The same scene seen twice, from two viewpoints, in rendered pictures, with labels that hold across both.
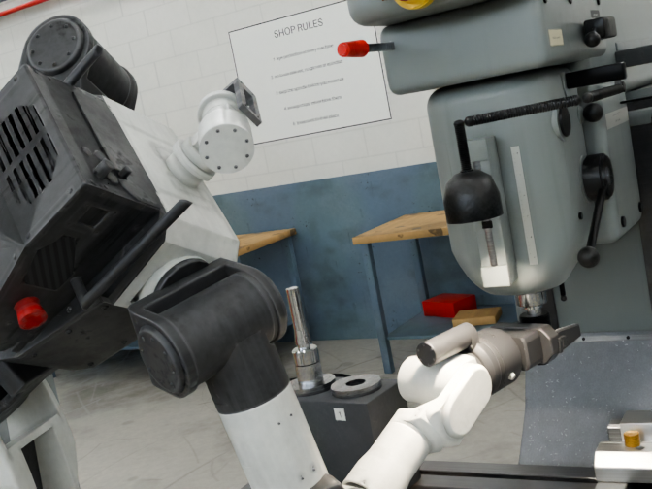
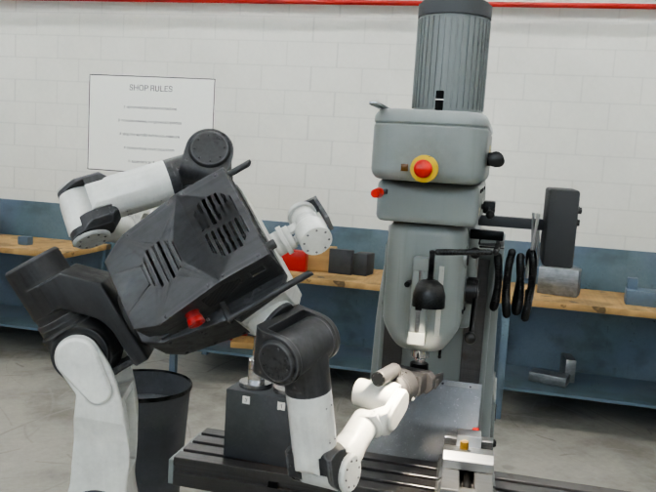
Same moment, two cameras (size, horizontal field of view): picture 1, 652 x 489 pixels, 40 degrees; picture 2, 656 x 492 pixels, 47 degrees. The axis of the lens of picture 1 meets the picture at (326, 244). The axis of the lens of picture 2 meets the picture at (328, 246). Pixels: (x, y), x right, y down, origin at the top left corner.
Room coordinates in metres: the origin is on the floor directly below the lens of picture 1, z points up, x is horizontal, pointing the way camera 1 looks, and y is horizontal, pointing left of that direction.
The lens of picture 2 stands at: (-0.32, 0.56, 1.77)
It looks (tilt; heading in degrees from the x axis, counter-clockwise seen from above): 7 degrees down; 341
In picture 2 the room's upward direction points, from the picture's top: 3 degrees clockwise
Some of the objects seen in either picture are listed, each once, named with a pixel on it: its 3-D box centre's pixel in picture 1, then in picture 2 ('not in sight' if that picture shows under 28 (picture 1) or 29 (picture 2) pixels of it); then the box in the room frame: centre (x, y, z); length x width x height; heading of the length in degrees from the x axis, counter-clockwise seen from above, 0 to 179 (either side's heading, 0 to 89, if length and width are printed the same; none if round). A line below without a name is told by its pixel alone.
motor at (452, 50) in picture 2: not in sight; (450, 62); (1.57, -0.43, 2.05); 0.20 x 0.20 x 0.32
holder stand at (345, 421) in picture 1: (342, 435); (270, 419); (1.55, 0.04, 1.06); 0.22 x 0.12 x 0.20; 52
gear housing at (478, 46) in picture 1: (500, 42); (433, 199); (1.39, -0.32, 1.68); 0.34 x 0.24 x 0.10; 148
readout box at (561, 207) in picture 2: not in sight; (560, 225); (1.43, -0.74, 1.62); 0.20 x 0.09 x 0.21; 148
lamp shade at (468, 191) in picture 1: (471, 194); (429, 292); (1.13, -0.19, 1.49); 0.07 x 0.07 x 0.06
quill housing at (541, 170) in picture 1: (513, 181); (426, 283); (1.36, -0.30, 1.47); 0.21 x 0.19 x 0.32; 58
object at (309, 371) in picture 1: (308, 368); (257, 371); (1.58, 0.07, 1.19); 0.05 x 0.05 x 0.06
